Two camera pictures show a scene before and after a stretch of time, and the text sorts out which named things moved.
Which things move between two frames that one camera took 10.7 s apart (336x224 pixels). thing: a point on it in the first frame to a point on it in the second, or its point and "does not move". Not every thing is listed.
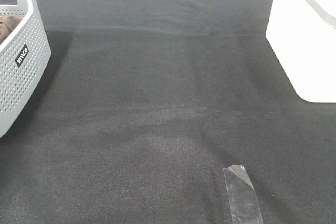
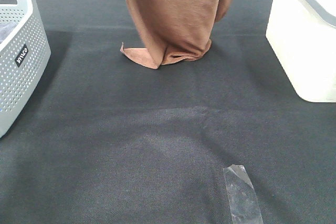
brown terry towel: x=8 y=24 to x=176 y=12
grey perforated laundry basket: x=24 y=49 does not move
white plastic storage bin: x=301 y=30 does not move
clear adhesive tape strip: x=243 y=202 does not move
